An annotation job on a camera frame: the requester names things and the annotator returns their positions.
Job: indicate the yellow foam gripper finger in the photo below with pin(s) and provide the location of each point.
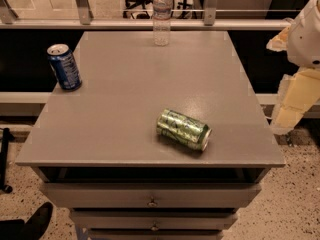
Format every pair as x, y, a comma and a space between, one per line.
296, 95
279, 42

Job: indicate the clear plastic water bottle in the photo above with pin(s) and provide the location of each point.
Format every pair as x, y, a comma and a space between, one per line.
162, 10

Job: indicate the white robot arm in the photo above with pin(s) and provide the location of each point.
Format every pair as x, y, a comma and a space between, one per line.
303, 46

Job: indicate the green soda can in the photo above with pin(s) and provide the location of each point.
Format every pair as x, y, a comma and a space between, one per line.
187, 131

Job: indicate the grey drawer cabinet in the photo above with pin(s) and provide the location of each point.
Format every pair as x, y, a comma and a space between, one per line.
99, 155

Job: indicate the black office chair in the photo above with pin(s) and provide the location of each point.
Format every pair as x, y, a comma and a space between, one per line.
140, 0

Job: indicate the blue soda can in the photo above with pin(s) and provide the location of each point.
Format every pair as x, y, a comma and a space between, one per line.
63, 63

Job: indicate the metal railing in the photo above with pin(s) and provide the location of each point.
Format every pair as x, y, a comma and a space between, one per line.
108, 14

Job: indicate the black shoe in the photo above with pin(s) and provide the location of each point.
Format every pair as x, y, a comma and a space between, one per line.
38, 223

